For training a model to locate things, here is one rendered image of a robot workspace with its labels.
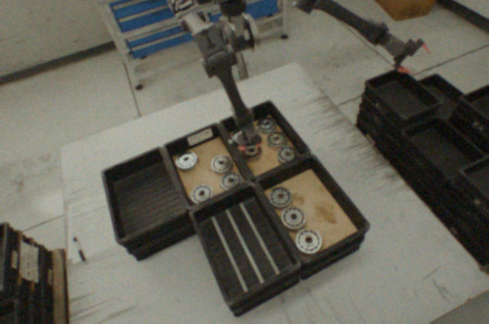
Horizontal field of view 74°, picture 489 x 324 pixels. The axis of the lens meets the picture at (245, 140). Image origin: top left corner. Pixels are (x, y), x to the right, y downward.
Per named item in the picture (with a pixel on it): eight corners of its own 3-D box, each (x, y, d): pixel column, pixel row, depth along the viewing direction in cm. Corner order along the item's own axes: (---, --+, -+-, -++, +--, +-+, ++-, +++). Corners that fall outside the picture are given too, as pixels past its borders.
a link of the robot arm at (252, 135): (249, 105, 137) (231, 114, 137) (260, 123, 130) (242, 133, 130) (256, 121, 147) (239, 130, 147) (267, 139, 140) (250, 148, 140)
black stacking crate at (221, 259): (195, 224, 142) (189, 212, 133) (255, 195, 148) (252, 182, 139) (231, 313, 118) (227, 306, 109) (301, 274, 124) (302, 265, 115)
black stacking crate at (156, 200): (111, 183, 160) (100, 171, 151) (168, 159, 166) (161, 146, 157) (128, 255, 136) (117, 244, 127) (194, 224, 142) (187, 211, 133)
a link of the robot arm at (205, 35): (219, 20, 95) (189, 36, 95) (237, 60, 103) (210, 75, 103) (196, 2, 132) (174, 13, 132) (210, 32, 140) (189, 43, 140)
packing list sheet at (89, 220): (65, 206, 167) (64, 206, 167) (108, 189, 171) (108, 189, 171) (68, 265, 147) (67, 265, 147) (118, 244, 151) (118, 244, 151)
